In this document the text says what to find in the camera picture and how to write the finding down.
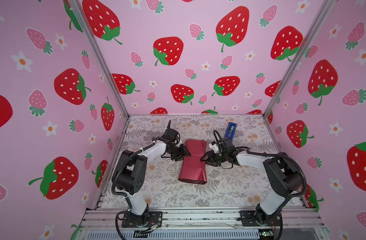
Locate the dark red wrapping paper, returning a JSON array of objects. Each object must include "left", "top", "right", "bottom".
[{"left": 178, "top": 140, "right": 207, "bottom": 185}]

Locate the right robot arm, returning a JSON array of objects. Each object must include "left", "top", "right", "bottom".
[{"left": 201, "top": 138, "right": 307, "bottom": 226}]

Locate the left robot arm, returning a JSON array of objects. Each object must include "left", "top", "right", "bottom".
[{"left": 111, "top": 127, "right": 191, "bottom": 223}]

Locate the blue tape dispenser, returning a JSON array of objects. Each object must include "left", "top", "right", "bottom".
[{"left": 225, "top": 122, "right": 237, "bottom": 141}]

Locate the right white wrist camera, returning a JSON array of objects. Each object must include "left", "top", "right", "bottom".
[{"left": 209, "top": 142, "right": 219, "bottom": 153}]

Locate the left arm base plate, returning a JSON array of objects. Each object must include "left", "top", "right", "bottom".
[{"left": 121, "top": 212, "right": 163, "bottom": 228}]

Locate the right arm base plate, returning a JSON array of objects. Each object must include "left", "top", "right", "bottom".
[{"left": 240, "top": 211, "right": 283, "bottom": 227}]

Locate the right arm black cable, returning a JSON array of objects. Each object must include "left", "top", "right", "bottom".
[{"left": 212, "top": 129, "right": 308, "bottom": 240}]

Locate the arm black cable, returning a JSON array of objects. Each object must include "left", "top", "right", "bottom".
[
  {"left": 212, "top": 129, "right": 308, "bottom": 240},
  {"left": 111, "top": 119, "right": 173, "bottom": 240}
]

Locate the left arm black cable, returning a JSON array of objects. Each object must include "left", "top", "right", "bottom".
[{"left": 111, "top": 119, "right": 173, "bottom": 240}]

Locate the aluminium rail frame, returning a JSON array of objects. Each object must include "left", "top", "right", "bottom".
[{"left": 75, "top": 207, "right": 332, "bottom": 240}]

